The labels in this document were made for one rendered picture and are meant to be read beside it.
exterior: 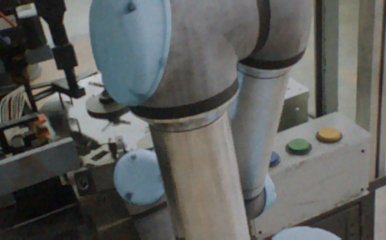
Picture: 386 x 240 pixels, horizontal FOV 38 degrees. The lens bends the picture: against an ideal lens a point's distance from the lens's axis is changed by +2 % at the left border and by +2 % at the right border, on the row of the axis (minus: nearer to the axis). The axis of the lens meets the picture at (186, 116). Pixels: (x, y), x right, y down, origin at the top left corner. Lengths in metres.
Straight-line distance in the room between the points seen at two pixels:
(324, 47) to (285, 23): 0.62
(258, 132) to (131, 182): 0.19
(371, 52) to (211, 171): 0.60
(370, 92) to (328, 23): 0.16
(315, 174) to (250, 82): 0.49
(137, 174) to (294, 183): 0.41
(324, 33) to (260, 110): 0.51
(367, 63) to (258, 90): 0.50
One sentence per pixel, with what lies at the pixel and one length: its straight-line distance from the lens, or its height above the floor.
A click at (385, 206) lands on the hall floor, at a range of 2.36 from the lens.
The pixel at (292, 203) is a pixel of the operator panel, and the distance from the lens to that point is 1.11.
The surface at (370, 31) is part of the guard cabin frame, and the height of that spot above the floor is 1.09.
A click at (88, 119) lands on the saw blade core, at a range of 1.20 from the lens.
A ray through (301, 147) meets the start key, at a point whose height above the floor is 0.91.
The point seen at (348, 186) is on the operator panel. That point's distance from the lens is 1.18.
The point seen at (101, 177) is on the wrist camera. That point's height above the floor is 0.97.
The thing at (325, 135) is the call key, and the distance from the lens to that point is 1.11.
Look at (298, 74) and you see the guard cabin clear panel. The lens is 1.39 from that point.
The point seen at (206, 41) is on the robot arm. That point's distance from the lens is 0.49.
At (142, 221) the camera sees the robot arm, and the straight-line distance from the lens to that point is 0.80.
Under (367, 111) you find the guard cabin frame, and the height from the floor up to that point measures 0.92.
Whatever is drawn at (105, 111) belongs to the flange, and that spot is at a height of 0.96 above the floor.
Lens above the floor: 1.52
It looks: 30 degrees down
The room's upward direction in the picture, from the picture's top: 9 degrees counter-clockwise
